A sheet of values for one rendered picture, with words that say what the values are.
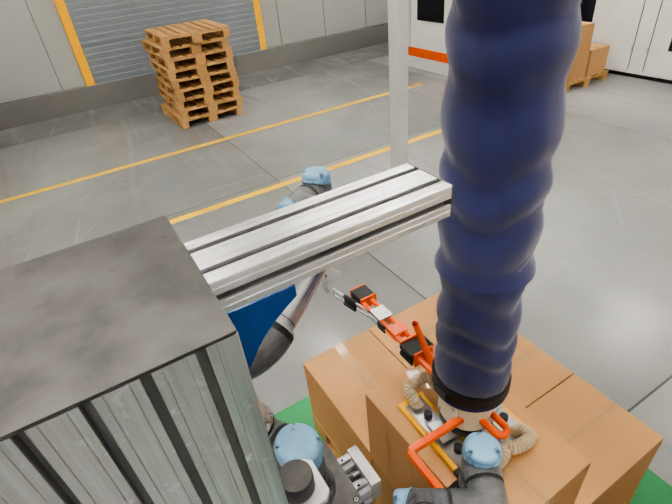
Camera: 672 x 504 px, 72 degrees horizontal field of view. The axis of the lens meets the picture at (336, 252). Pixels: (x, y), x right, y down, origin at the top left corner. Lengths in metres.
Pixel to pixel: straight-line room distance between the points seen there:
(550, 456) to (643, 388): 1.68
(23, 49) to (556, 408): 9.38
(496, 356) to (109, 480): 1.00
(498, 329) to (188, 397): 0.90
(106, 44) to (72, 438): 9.55
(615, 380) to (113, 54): 9.08
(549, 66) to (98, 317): 0.76
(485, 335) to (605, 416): 1.20
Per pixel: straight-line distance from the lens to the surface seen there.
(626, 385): 3.24
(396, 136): 4.46
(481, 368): 1.30
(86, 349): 0.44
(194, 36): 7.55
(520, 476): 1.59
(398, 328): 1.72
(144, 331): 0.43
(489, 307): 1.14
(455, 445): 1.55
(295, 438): 1.24
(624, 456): 2.23
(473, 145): 0.92
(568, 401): 2.32
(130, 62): 9.95
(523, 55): 0.87
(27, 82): 10.01
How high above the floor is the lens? 2.30
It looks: 35 degrees down
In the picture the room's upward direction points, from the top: 6 degrees counter-clockwise
